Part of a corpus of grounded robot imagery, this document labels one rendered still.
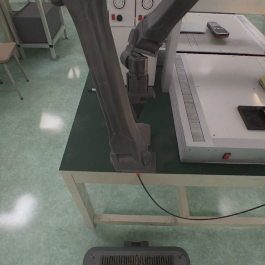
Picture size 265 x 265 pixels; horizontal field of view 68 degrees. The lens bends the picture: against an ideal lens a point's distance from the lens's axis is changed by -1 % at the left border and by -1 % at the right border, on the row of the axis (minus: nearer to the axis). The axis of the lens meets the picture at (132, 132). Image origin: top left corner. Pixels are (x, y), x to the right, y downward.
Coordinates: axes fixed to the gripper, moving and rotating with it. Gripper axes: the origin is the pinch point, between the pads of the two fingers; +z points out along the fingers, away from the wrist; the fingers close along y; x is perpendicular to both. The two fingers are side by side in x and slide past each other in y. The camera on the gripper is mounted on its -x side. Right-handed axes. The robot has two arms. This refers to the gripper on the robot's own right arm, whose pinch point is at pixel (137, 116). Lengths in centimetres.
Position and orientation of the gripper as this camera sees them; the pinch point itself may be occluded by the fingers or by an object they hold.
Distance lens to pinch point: 68.5
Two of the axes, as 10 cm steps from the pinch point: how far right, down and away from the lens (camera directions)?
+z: 0.0, 8.3, 5.5
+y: -10.0, 0.6, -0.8
